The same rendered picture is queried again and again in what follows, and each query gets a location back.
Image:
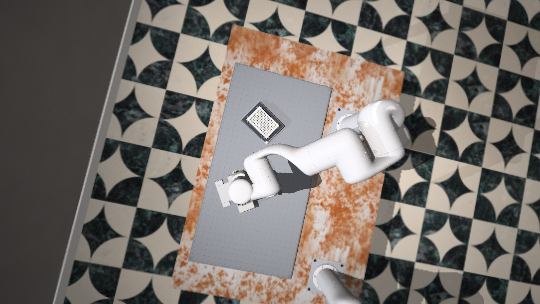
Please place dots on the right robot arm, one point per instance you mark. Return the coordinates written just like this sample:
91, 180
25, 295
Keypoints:
342, 148

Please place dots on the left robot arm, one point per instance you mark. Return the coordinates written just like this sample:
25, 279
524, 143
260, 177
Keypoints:
328, 281

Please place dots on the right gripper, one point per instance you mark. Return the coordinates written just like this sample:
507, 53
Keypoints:
239, 173

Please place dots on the white operator panel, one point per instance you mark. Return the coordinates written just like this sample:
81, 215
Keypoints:
242, 207

